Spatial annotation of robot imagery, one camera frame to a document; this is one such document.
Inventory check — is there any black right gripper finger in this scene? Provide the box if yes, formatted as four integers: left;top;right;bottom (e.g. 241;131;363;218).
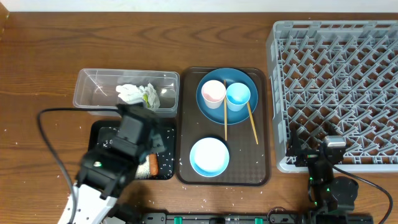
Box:
325;121;339;136
288;126;302;151

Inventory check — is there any orange carrot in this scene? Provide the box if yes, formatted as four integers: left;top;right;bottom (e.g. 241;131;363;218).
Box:
149;154;159;176

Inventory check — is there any pile of white rice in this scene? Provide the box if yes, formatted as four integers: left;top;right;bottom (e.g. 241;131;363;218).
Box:
96;127;175;180

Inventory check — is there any white tissue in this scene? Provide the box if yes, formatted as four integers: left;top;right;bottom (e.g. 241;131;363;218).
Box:
116;84;145;105

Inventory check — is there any wooden chopstick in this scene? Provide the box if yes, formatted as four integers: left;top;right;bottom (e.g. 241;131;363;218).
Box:
223;80;228;141
246;101;259;145

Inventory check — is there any light blue rice bowl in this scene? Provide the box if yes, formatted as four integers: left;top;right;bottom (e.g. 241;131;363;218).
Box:
189;137;230;177

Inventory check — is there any green food wrapper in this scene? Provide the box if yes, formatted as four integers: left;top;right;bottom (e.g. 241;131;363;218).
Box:
139;83;160;110

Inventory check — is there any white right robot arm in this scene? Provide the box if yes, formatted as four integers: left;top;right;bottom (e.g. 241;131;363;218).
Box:
285;128;359;223

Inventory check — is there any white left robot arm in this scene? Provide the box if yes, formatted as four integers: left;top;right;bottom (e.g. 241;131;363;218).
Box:
58;103;165;223

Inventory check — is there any grey plastic dishwasher rack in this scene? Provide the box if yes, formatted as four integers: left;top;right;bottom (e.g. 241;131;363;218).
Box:
266;21;397;173

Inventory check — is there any clear plastic waste bin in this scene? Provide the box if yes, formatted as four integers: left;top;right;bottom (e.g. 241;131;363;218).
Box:
73;68;180;118

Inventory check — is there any black plastic tray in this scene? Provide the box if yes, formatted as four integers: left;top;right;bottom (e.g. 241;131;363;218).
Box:
88;120;177;180

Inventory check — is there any brown serving tray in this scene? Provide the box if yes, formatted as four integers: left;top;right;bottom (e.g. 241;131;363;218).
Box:
175;67;271;186

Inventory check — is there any light blue plastic cup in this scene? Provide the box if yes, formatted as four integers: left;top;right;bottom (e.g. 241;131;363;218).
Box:
226;83;251;112

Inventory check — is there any pink plastic cup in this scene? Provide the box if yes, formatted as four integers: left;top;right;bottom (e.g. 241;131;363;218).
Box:
201;80;226;109

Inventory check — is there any dark blue plate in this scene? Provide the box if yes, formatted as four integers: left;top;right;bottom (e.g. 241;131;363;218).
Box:
195;67;259;126

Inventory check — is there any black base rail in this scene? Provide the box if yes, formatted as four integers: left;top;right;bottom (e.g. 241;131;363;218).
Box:
136;212;374;224

